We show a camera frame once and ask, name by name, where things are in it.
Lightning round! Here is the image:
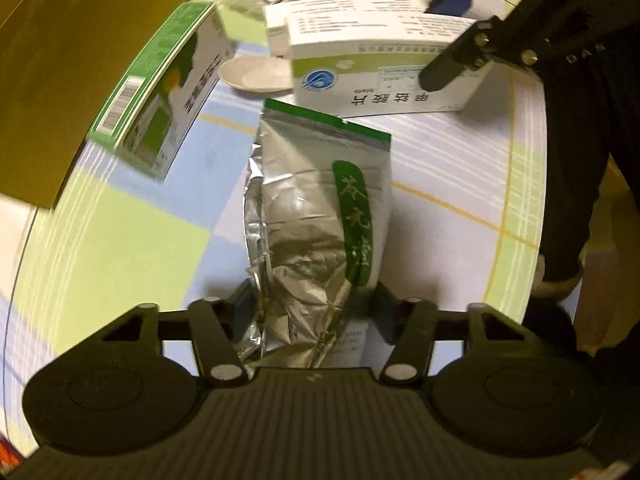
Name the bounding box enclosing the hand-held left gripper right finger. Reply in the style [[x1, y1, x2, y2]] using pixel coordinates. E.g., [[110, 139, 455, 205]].
[[370, 280, 536, 387]]

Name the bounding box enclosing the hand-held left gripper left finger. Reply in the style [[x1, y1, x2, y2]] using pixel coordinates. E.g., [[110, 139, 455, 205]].
[[100, 280, 258, 389]]

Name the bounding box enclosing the white medicine box blue logo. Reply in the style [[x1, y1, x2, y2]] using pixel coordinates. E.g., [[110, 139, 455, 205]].
[[285, 12, 493, 118]]

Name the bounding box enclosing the silver green tea bag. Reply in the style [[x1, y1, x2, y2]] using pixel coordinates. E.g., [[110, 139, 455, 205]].
[[242, 97, 393, 377]]

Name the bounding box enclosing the brown cardboard box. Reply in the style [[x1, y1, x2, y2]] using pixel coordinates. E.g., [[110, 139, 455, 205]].
[[0, 0, 238, 208]]

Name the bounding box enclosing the checkered cloth desktop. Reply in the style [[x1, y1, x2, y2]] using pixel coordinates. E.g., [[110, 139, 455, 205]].
[[0, 0, 548, 466]]

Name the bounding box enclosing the plain white medicine box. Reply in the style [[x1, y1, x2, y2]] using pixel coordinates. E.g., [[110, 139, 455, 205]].
[[263, 0, 431, 58]]

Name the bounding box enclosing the person's dark trouser leg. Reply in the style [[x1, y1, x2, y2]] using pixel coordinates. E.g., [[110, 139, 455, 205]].
[[540, 77, 640, 356]]

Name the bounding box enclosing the small white dish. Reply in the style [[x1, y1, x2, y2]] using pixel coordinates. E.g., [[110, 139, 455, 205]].
[[220, 56, 295, 95]]

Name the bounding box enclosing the green medicine box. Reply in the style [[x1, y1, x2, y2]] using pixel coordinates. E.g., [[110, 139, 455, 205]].
[[87, 1, 238, 183]]

